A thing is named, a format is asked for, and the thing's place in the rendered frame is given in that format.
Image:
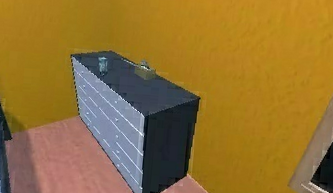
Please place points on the black chest of drawers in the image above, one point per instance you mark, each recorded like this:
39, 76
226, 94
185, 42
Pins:
139, 115

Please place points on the small olive box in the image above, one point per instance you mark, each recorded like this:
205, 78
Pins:
145, 72

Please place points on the small pale blue cup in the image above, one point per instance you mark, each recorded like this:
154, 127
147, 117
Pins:
102, 64

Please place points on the beige framed window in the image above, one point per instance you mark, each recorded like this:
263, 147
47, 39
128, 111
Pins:
331, 142

